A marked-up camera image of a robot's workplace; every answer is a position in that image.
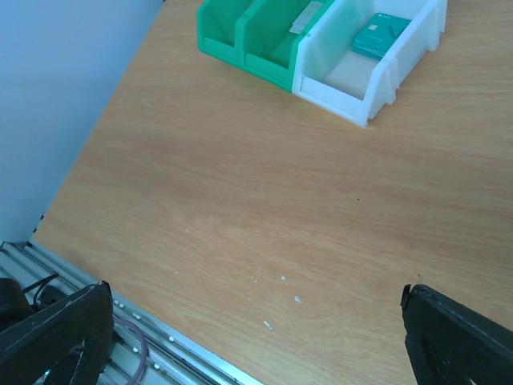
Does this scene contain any green double storage bin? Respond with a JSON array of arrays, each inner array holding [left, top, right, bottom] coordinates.
[[196, 0, 333, 92]]

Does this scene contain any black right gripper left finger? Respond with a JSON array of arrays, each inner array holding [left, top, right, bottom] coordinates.
[[1, 281, 114, 384]]

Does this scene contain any teal credit card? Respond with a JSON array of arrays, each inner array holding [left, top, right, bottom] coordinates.
[[351, 13, 410, 61]]

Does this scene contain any white storage bin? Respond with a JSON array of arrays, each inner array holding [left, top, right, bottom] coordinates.
[[292, 1, 447, 127]]

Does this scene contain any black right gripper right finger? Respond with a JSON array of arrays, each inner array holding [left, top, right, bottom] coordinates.
[[401, 284, 512, 384]]

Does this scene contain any aluminium front rail frame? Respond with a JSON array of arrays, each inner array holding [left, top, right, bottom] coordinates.
[[1, 242, 257, 384]]

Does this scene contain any silver grey card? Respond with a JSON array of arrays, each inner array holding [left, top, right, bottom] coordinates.
[[289, 1, 324, 34]]

